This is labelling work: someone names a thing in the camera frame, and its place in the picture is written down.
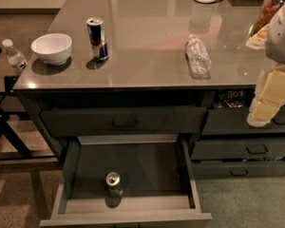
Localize grey top left drawer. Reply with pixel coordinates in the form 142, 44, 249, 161
40, 105, 206, 137

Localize snack packets in drawer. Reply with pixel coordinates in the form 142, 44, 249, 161
218, 89, 244, 108

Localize grey top right drawer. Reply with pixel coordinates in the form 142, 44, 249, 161
202, 106, 285, 136

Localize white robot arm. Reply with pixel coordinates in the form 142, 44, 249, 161
246, 3, 285, 127

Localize clear jar of snacks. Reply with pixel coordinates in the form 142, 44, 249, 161
251, 0, 284, 35

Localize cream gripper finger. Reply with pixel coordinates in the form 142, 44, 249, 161
247, 99, 279, 127
256, 64, 285, 105

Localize grey bottom right drawer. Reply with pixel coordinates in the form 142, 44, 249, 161
192, 161, 285, 179

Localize clear plastic bottle on counter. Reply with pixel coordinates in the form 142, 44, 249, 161
185, 34, 212, 80

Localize white ceramic bowl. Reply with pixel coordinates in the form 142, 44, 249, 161
30, 33, 72, 66

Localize small water bottle white cap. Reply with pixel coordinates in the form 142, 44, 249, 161
2, 39, 28, 75

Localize blue silver energy drink can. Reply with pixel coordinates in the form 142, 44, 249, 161
86, 17, 108, 62

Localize dark side table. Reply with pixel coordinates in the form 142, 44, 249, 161
0, 43, 32, 160

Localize open grey middle drawer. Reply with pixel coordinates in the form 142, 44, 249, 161
40, 136, 212, 228

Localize green soda can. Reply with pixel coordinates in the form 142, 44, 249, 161
105, 172, 124, 197

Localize grey middle right drawer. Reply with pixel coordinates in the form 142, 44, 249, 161
191, 138, 285, 161

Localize grey counter cabinet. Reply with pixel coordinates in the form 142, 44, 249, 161
15, 0, 285, 163

